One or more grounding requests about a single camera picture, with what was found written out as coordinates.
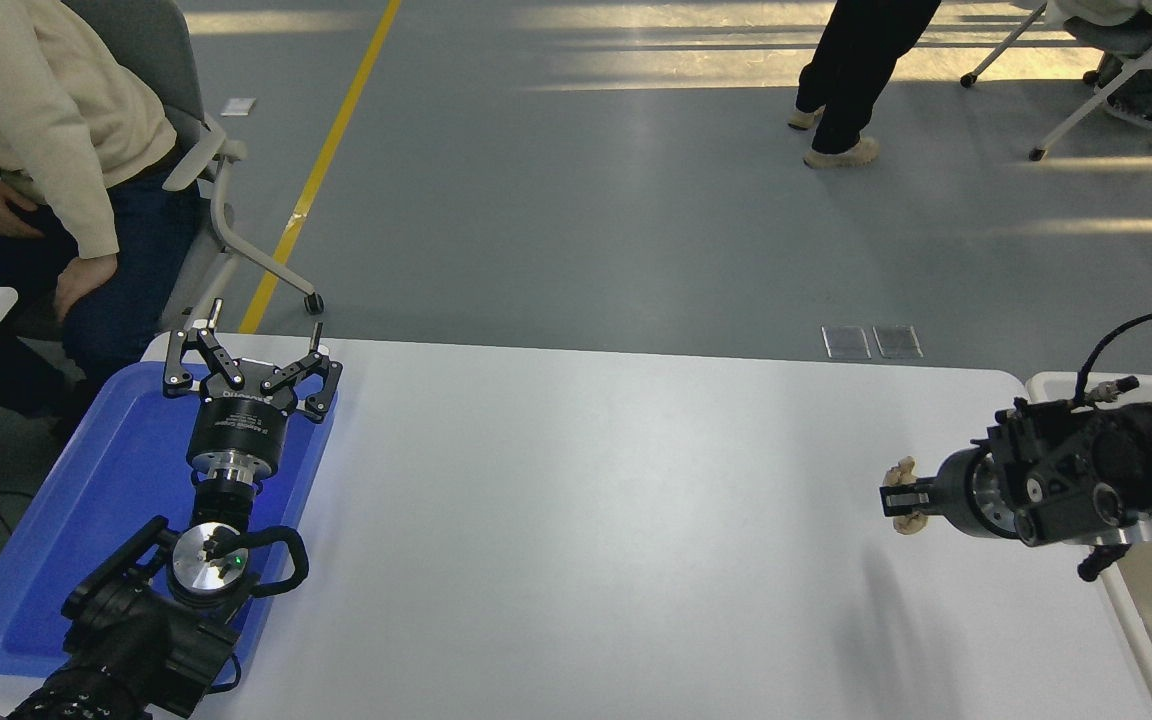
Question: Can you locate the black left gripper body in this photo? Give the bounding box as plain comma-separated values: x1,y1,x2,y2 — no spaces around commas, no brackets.
186,360,299,466

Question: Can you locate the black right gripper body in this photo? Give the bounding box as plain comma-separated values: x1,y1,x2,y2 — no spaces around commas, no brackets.
931,448,982,537

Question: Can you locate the tan paper ball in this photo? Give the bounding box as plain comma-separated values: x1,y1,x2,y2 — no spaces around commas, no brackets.
891,456,929,537

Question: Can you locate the seated person's left hand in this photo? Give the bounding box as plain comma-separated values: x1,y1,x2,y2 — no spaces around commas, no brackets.
54,253,119,323

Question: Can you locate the clear floor plate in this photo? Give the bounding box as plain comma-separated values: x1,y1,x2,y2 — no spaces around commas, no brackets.
873,325,924,360
822,326,872,362

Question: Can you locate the blue plastic tray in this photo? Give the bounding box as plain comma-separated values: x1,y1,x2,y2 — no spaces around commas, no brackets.
0,360,340,691

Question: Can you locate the grey office chair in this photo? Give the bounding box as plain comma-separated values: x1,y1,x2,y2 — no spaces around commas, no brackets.
11,0,325,346

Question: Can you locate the seated person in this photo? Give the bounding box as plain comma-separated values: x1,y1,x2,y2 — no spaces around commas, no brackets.
0,0,205,416

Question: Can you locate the standing person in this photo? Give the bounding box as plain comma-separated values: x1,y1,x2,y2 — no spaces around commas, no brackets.
787,0,942,170

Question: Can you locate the person on wheeled chair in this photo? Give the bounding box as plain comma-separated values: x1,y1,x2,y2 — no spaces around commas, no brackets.
1051,0,1152,124

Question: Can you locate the white-framed wheeled chair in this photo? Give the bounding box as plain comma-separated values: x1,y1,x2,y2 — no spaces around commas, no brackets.
960,0,1152,161

